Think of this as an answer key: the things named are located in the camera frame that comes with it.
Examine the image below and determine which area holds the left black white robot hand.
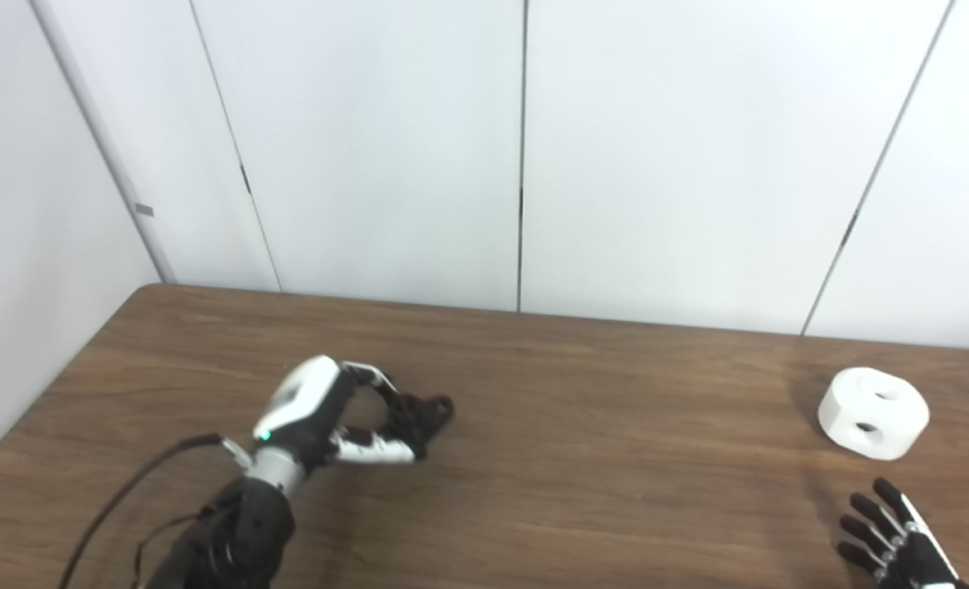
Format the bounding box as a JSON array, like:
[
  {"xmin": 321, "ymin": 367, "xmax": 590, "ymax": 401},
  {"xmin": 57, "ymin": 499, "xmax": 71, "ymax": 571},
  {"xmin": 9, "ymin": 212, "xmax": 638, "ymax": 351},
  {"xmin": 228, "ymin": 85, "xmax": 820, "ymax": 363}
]
[{"xmin": 253, "ymin": 354, "xmax": 428, "ymax": 475}]

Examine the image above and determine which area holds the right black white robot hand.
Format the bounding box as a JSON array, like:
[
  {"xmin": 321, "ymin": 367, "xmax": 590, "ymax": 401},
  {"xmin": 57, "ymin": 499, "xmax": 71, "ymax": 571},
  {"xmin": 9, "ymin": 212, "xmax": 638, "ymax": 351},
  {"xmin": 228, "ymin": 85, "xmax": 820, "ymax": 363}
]
[{"xmin": 838, "ymin": 478, "xmax": 969, "ymax": 589}]

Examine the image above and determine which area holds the black flanged holder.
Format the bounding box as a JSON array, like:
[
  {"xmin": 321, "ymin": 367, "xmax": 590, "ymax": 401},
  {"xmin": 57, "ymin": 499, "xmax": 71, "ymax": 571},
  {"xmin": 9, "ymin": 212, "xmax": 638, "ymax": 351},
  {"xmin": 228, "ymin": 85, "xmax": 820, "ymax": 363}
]
[{"xmin": 386, "ymin": 394, "xmax": 456, "ymax": 447}]

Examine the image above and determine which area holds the round white piece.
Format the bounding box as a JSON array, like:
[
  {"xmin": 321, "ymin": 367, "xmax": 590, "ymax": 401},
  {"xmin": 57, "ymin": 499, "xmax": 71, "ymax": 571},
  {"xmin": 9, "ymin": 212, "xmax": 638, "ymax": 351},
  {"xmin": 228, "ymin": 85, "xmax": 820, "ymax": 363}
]
[{"xmin": 818, "ymin": 367, "xmax": 931, "ymax": 461}]

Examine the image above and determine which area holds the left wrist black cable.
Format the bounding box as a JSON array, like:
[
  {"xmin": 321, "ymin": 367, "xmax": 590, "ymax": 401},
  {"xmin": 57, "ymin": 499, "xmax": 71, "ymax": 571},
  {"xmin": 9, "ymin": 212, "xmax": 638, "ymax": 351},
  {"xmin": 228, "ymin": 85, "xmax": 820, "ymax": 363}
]
[{"xmin": 57, "ymin": 434, "xmax": 252, "ymax": 589}]

